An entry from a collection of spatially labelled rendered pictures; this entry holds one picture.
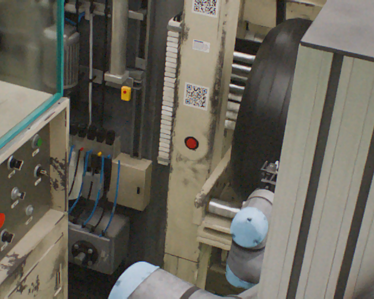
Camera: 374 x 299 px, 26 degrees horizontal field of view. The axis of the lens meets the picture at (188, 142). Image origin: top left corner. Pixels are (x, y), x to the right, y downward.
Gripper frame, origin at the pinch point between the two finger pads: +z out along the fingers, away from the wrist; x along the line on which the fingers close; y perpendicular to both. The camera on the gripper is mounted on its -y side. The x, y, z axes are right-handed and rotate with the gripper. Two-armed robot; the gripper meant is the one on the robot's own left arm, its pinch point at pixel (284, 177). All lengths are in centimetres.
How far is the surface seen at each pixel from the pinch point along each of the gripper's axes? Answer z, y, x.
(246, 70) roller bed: 69, 2, 30
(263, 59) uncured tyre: 19.6, 22.7, 14.3
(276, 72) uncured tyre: 16.2, 21.1, 9.8
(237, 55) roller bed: 69, 6, 34
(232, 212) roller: 24.6, -27.4, 17.0
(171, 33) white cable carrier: 27, 22, 44
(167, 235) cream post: 34, -48, 39
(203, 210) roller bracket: 22.9, -28.5, 25.3
